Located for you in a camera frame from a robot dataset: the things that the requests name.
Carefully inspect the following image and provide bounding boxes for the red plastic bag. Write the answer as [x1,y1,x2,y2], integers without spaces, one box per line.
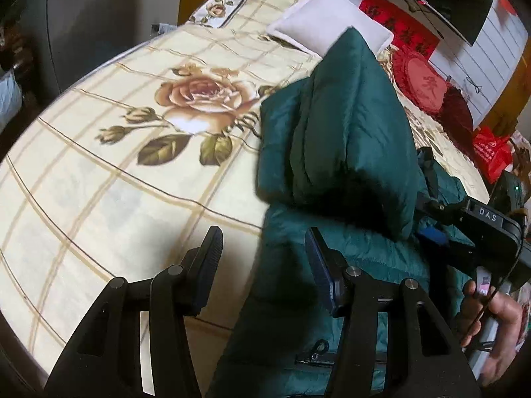
[472,126,513,183]

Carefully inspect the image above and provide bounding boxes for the floral checked pillow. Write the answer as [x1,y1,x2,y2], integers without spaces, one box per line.
[189,0,317,31]

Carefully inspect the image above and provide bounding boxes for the floral checked bed sheet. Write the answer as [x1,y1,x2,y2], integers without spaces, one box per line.
[0,0,491,398]

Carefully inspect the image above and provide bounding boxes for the dark green down jacket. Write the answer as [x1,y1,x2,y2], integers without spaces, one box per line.
[207,28,482,398]

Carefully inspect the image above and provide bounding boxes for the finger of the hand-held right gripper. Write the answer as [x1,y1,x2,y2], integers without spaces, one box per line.
[416,147,470,221]
[416,227,476,258]

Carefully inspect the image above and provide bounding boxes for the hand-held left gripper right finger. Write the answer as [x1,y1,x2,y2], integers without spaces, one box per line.
[304,227,482,398]

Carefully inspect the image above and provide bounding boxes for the red heart-shaped cushion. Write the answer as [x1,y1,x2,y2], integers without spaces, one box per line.
[392,45,451,117]

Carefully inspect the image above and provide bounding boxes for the black wall television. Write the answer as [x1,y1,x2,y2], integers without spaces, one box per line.
[365,0,494,46]

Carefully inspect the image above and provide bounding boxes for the white pillow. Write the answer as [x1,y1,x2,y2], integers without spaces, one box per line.
[267,0,394,57]

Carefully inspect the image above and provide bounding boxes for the dark red cushion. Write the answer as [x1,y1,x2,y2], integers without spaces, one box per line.
[440,85,476,134]

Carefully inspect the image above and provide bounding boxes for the grey wardrobe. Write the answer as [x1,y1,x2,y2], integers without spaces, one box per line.
[23,0,184,94]

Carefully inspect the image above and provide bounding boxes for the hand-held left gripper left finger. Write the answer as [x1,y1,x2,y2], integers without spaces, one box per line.
[43,226,224,398]

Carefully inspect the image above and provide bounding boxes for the person's right hand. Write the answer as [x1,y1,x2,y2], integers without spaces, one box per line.
[460,279,526,387]

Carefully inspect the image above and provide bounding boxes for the red wall banner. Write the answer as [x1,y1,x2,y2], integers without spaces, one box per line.
[359,0,440,60]

